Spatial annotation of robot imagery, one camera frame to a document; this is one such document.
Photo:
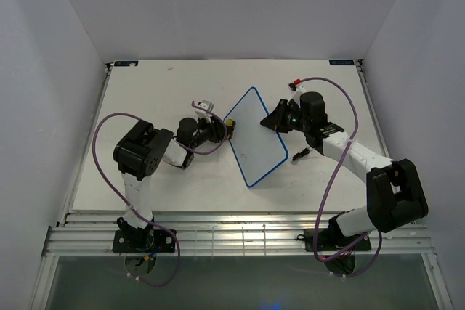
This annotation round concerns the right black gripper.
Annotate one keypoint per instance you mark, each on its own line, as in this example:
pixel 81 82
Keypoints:
pixel 275 119

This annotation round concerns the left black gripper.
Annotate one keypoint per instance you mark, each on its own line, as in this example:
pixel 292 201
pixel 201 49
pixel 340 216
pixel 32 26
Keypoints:
pixel 215 128

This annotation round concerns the blue-framed whiteboard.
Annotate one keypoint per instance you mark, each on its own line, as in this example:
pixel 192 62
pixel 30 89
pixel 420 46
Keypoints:
pixel 257 150

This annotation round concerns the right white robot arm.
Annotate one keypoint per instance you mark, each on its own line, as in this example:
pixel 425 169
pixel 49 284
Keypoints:
pixel 394 194

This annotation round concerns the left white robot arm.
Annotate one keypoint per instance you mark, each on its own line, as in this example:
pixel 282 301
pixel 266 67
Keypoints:
pixel 141 150

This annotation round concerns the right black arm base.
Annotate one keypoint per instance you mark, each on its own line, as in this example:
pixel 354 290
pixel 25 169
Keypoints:
pixel 326 243

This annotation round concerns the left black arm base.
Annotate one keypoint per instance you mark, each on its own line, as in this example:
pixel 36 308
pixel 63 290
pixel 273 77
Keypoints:
pixel 128 239

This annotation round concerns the right blue corner label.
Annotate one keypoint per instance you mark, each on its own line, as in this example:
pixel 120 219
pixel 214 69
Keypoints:
pixel 341 62

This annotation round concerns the blue corner label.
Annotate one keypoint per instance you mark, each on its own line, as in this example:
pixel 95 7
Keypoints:
pixel 341 62
pixel 125 63

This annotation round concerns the left blue corner label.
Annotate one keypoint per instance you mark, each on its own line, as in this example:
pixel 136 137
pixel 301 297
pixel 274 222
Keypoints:
pixel 125 63

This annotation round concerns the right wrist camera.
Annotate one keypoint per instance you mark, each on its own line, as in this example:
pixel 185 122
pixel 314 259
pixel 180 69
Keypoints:
pixel 296 89

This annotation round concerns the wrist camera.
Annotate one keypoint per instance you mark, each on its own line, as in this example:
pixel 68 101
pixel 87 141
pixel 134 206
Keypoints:
pixel 203 109
pixel 296 89

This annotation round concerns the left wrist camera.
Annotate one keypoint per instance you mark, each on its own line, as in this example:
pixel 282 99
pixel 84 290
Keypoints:
pixel 203 109

